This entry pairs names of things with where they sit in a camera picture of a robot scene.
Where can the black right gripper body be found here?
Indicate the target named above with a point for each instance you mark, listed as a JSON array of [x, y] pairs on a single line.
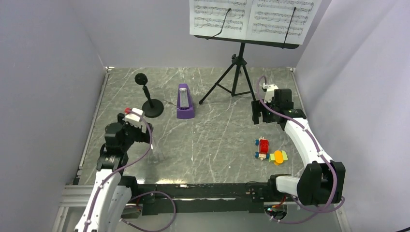
[[268, 115]]

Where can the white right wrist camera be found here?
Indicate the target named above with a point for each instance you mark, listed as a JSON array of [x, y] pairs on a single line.
[[269, 92]]

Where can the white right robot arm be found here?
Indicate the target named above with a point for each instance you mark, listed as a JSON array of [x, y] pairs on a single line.
[[322, 179]]

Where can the sheet music page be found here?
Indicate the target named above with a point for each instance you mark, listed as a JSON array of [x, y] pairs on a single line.
[[281, 21], [220, 18]]

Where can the green orange toy block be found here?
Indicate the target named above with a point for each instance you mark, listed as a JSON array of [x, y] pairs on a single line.
[[278, 157]]

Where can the right sheet music page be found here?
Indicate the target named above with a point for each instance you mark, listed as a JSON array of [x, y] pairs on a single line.
[[281, 21]]

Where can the purple metronome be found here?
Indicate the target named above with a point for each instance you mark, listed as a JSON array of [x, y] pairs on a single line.
[[185, 108]]

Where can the black desktop microphone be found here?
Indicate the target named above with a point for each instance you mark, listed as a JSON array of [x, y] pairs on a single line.
[[152, 107]]

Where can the red toy block car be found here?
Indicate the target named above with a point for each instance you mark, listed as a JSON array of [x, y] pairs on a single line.
[[263, 149]]

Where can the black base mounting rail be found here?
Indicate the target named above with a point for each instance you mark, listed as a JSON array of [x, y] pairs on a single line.
[[251, 197]]

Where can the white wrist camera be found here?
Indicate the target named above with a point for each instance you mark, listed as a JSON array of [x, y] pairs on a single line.
[[269, 92], [133, 116]]

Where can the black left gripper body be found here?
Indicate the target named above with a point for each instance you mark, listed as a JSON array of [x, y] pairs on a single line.
[[133, 133]]

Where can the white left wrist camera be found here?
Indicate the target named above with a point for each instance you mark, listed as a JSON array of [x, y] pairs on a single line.
[[133, 116]]

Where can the black tripod music stand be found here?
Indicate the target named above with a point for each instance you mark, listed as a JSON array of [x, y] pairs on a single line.
[[239, 62]]

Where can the left sheet music page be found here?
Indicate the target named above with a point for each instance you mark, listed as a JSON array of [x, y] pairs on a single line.
[[220, 18]]

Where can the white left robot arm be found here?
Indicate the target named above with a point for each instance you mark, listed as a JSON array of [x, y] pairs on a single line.
[[112, 190]]

